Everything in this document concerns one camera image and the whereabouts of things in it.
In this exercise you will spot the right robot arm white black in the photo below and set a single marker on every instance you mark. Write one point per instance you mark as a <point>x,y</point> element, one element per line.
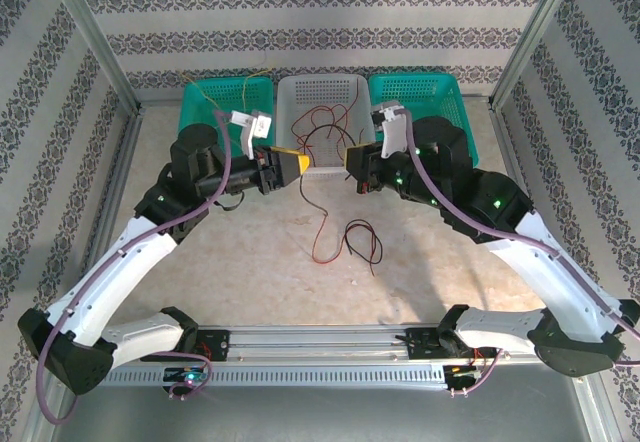
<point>545,284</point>

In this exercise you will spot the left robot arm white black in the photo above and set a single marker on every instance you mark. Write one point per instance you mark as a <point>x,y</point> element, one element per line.
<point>115,282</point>

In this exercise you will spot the teal plastic basket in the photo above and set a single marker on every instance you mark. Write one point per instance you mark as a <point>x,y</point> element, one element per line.
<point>425,92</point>
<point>220,92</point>

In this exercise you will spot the white plastic basket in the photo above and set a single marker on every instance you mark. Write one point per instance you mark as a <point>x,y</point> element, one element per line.
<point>320,92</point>

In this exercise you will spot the grey metal sheet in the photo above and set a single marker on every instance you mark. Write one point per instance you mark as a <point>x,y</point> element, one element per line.
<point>320,417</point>

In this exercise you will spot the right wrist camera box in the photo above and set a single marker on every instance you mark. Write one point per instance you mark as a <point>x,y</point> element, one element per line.
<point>392,132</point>

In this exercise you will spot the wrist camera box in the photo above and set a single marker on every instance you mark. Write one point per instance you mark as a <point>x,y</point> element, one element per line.
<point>255,129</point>
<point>392,132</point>

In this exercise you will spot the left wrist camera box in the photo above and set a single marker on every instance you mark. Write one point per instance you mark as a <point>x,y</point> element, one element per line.
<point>255,129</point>

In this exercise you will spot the aluminium side rail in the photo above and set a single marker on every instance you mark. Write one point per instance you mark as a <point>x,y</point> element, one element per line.
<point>505,132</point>
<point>119,182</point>

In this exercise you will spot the aluminium frame post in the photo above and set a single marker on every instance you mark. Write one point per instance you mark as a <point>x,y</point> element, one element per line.
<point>97,37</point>
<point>529,37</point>

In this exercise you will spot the aluminium mounting rail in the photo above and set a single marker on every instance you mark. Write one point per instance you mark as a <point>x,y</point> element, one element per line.
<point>320,342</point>

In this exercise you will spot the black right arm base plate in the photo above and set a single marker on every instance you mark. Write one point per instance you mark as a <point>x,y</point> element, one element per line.
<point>420,344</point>

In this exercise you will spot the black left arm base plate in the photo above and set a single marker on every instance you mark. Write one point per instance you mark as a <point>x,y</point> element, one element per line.
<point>215,344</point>

